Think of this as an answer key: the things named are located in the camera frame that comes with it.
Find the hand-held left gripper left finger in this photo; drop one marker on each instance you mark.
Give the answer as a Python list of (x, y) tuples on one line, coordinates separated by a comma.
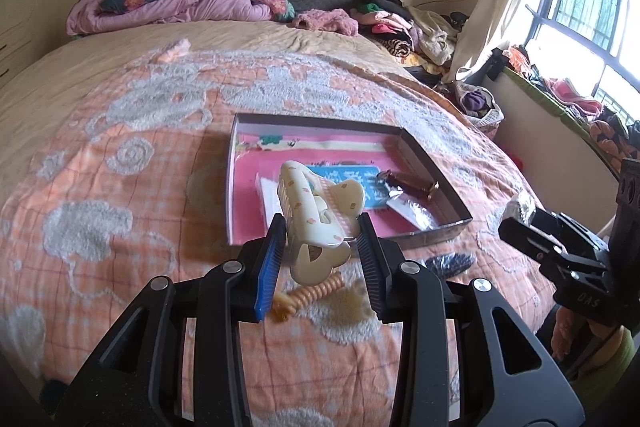
[(267, 267)]

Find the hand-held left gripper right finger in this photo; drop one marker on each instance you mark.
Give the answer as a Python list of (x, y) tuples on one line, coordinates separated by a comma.
[(370, 264)]

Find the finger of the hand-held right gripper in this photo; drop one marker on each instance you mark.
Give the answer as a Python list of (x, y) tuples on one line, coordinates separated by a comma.
[(525, 238), (560, 222)]

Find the cream hair claw clip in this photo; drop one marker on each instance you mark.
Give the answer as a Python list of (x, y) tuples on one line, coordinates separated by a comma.
[(310, 227)]

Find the clear bag with grey card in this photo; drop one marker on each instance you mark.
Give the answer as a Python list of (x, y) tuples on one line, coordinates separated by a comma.
[(415, 212)]

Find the slim clear plastic packet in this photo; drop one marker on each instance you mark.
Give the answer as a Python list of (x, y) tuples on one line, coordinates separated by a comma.
[(267, 197)]

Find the shallow cardboard box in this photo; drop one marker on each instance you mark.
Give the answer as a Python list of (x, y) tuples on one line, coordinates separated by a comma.
[(435, 232)]

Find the brown hair clip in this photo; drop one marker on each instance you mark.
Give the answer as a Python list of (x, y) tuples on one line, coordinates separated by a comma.
[(410, 182)]

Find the person's right hand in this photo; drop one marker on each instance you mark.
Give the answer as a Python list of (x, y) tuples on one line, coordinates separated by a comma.
[(564, 332)]

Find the black beaded hair clip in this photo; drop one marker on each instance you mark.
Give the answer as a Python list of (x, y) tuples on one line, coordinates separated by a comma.
[(450, 264)]

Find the green cloth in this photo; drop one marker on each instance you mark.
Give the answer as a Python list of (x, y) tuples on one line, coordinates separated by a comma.
[(620, 354)]

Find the green windowsill mat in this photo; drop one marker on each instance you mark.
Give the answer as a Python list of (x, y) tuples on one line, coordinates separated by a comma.
[(545, 99)]

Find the clothes on windowsill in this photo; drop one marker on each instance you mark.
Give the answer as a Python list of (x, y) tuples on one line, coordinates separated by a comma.
[(565, 89)]

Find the basket of clothes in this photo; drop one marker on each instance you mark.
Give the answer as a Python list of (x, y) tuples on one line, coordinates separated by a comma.
[(477, 104)]

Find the orange checked cloud blanket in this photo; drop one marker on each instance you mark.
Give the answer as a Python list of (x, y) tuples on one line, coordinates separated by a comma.
[(125, 187)]

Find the pile of clothes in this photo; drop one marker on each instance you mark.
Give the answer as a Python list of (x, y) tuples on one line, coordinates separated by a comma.
[(410, 32)]

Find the pink fuzzy garment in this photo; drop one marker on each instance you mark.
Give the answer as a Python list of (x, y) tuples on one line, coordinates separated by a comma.
[(325, 21)]

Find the pink quilt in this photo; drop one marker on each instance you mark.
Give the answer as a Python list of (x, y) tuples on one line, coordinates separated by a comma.
[(175, 7)]

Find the tan bed sheet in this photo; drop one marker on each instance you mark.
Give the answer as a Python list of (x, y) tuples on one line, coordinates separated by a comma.
[(75, 57)]

